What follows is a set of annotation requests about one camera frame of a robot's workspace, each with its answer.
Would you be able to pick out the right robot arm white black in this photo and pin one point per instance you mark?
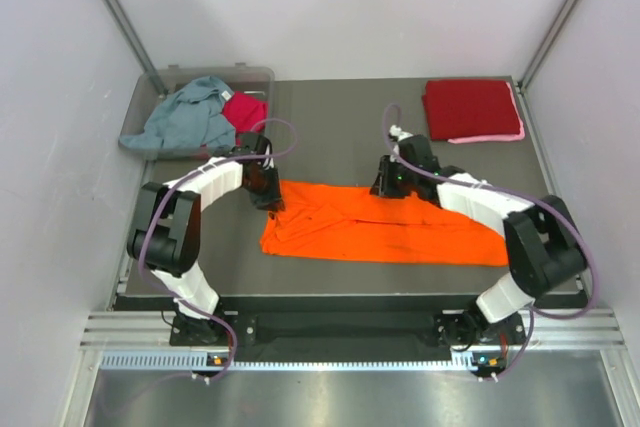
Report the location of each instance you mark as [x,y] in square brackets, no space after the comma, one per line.
[543,245]

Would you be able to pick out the clear grey plastic bin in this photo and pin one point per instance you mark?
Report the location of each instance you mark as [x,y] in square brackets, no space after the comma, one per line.
[251,80]

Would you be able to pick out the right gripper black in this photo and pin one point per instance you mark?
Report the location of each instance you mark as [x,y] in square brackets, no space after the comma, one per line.
[382,187]

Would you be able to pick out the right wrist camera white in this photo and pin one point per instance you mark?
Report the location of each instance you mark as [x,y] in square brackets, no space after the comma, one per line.
[396,134]

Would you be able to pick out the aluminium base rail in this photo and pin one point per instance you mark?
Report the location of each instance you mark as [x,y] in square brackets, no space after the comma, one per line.
[353,329]

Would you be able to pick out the corner aluminium post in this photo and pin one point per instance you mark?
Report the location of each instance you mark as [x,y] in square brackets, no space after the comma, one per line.
[135,44]
[547,43]

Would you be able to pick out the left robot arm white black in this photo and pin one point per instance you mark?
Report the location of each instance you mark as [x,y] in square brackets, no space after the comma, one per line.
[165,234]

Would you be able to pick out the grey blue t shirt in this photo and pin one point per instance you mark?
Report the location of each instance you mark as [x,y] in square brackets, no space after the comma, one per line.
[189,119]

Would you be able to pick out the left corner aluminium post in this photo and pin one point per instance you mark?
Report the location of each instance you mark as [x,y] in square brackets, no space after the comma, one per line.
[135,44]

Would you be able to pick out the folded pink t shirt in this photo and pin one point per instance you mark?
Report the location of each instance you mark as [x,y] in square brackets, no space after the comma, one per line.
[498,137]

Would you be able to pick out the grey slotted cable duct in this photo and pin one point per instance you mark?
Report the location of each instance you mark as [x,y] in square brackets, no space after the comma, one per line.
[204,362]

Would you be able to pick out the magenta t shirt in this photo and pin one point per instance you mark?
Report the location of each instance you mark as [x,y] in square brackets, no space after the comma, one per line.
[245,113]

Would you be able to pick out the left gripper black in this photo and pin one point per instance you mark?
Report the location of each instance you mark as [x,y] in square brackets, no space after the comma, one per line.
[272,199]

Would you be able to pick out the folded dark red t shirt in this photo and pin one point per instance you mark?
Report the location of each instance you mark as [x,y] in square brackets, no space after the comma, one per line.
[456,108]

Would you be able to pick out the right corner aluminium post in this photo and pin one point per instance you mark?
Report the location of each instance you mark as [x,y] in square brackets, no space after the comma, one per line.
[547,43]

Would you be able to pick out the orange t shirt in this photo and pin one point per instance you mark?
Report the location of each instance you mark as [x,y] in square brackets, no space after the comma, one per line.
[347,223]

